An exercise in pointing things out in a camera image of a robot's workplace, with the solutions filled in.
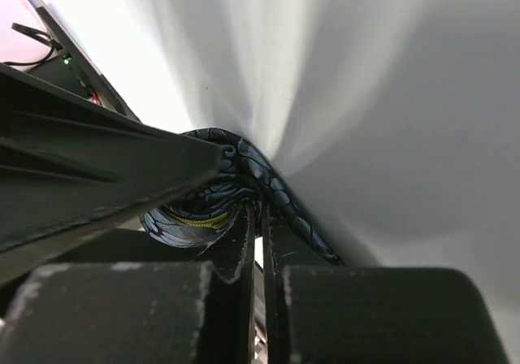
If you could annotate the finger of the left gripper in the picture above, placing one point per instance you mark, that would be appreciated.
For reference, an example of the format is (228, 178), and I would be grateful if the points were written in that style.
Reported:
(72, 170)

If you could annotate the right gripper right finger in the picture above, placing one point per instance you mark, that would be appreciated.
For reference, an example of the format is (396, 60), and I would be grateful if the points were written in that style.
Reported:
(318, 313)

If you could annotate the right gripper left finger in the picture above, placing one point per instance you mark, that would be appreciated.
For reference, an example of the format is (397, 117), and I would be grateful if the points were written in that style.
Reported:
(139, 312)

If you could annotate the navy floral patterned tie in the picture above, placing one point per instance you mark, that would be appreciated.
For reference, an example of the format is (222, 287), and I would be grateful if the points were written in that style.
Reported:
(206, 214)

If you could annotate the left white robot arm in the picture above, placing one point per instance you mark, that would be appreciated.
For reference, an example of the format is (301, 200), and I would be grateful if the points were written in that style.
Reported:
(81, 71)

